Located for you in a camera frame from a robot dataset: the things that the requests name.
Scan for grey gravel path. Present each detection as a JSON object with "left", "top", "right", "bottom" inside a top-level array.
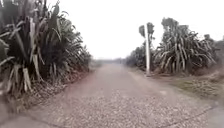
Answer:
[{"left": 0, "top": 63, "right": 224, "bottom": 128}]

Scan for white sign pole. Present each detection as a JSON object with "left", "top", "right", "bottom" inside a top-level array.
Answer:
[{"left": 138, "top": 22, "right": 156, "bottom": 77}]

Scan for tall flax bushes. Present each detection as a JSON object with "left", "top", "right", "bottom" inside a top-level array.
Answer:
[
  {"left": 0, "top": 0, "right": 93, "bottom": 98},
  {"left": 124, "top": 17, "right": 224, "bottom": 76}
]

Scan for mulch strip with dry leaves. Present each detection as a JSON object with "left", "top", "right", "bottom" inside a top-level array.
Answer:
[{"left": 0, "top": 68, "right": 93, "bottom": 114}]

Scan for grass verge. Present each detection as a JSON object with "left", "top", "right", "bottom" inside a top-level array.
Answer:
[{"left": 133, "top": 65, "right": 224, "bottom": 101}]

